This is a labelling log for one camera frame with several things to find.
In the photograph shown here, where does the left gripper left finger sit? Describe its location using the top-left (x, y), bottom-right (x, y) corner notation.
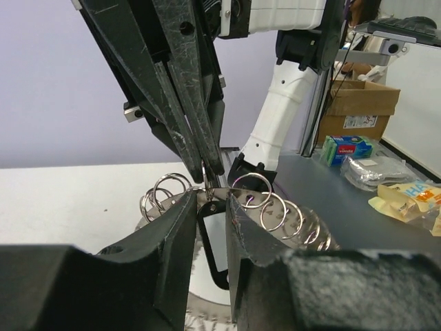
top-left (1, 192), bottom-right (197, 330)

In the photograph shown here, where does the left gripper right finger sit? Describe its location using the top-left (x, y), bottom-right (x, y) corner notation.
top-left (224, 194), bottom-right (441, 331)

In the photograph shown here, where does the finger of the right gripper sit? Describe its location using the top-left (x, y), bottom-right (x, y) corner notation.
top-left (153, 1), bottom-right (224, 175)
top-left (80, 1), bottom-right (203, 183)

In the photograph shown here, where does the metal disc keyring holder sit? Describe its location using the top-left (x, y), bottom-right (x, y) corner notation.
top-left (138, 173), bottom-right (338, 330)

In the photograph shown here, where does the black key tag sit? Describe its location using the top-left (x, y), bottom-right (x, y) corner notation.
top-left (197, 201), bottom-right (229, 290)

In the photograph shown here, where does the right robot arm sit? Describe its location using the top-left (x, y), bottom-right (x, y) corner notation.
top-left (74, 1), bottom-right (345, 190)

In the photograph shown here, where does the grey cloth pack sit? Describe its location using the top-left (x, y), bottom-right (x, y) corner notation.
top-left (340, 156), bottom-right (420, 192)

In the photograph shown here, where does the sponge pack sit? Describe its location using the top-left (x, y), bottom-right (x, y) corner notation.
top-left (320, 135), bottom-right (374, 167)

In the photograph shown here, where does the yellow plastic bag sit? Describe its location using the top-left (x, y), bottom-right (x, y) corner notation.
top-left (368, 181), bottom-right (440, 237)

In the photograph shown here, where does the cardboard box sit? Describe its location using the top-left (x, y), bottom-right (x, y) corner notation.
top-left (318, 80), bottom-right (400, 145)

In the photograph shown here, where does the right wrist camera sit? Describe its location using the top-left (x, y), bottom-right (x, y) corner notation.
top-left (123, 101), bottom-right (144, 123)

